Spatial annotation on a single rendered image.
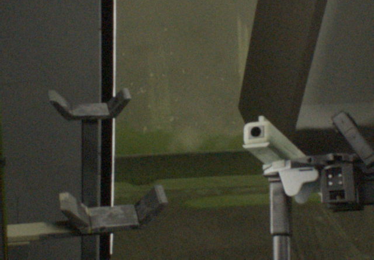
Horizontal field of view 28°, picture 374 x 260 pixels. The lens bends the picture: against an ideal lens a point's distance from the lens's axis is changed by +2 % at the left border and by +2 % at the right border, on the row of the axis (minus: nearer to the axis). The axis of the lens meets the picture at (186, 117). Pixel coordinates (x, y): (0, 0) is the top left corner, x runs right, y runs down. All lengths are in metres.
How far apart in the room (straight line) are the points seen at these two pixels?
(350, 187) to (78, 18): 0.50
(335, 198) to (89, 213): 0.72
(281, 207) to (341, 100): 1.06
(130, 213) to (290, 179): 0.71
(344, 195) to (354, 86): 1.06
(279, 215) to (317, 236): 1.28
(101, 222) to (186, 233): 1.91
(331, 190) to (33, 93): 0.49
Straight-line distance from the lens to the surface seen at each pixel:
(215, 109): 2.75
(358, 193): 1.24
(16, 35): 1.11
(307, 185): 1.31
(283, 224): 1.26
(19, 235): 0.57
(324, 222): 2.63
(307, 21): 1.69
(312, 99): 2.25
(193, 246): 2.42
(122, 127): 2.68
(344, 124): 1.28
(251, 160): 2.79
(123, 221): 0.57
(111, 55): 1.14
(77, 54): 1.12
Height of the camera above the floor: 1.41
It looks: 25 degrees down
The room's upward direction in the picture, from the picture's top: 3 degrees clockwise
